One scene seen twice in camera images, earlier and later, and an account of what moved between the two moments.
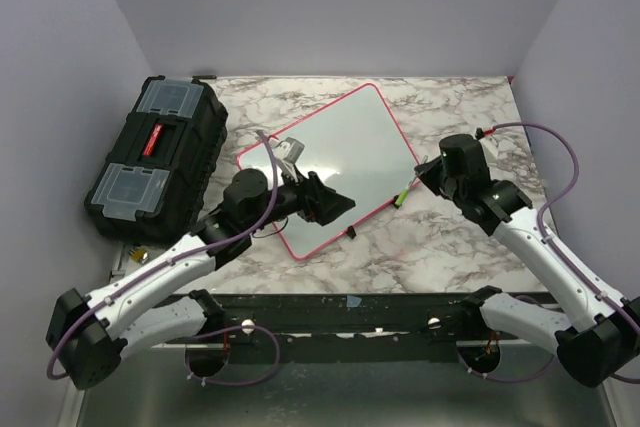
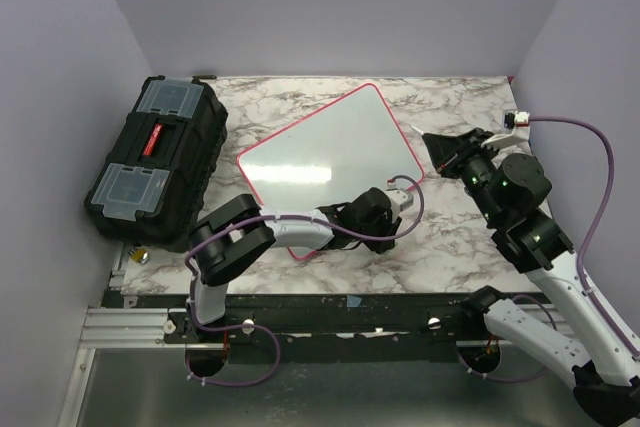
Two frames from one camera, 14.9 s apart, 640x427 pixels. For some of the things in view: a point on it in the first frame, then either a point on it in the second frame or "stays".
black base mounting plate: x=349 y=328 stays
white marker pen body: x=416 y=175 → x=416 y=129
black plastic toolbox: x=158 y=170 stays
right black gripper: x=427 y=176 → x=454 y=149
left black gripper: x=318 y=203 → x=390 y=225
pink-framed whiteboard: x=359 y=149 stays
